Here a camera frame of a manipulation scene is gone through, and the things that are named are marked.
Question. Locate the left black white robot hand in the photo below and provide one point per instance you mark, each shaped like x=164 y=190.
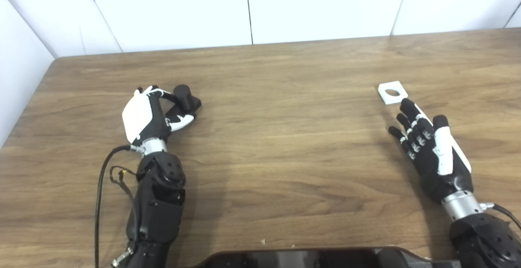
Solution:
x=140 y=115

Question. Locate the black peg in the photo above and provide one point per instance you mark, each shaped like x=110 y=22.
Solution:
x=185 y=97

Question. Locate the silver plug connector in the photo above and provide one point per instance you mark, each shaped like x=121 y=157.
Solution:
x=122 y=257

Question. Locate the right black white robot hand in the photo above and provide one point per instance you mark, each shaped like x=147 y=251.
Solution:
x=431 y=162

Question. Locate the white square piece with hole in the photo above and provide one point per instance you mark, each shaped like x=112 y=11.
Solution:
x=401 y=94

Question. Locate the black robot torso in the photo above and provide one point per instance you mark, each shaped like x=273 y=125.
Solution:
x=317 y=260

